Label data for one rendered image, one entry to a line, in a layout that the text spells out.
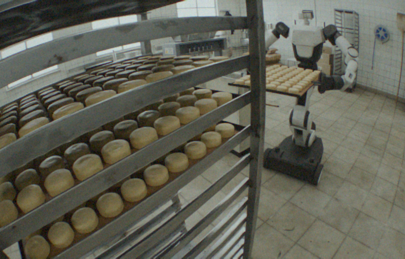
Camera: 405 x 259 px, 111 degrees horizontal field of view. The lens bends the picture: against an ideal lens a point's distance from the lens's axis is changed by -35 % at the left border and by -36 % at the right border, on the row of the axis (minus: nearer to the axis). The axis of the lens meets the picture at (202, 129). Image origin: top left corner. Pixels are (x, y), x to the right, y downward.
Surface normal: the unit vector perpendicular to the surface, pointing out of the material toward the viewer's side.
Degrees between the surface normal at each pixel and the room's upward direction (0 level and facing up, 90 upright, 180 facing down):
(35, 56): 90
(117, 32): 90
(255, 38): 90
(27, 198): 0
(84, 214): 0
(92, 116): 90
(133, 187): 0
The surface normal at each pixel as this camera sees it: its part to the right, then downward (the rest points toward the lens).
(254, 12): -0.66, 0.39
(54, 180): -0.09, -0.89
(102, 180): 0.74, 0.24
